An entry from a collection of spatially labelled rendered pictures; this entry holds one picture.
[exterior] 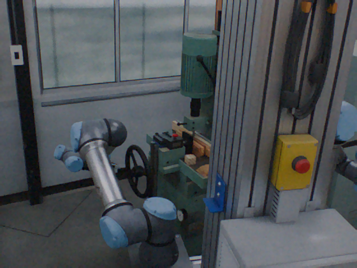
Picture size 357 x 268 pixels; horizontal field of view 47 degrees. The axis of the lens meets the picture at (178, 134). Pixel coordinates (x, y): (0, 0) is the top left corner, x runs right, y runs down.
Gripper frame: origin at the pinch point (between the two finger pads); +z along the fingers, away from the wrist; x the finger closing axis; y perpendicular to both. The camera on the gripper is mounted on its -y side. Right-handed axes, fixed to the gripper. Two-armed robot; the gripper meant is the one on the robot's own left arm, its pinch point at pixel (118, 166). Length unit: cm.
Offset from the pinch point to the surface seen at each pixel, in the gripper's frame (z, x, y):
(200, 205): 37.4, 31.7, -0.8
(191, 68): 4, 18, -63
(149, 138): 16.3, -9.5, -18.8
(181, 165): 18.7, 26.1, -16.6
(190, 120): 19.8, 15.4, -39.0
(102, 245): 38, -41, 68
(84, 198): 43, -104, 62
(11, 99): -38, -115, 6
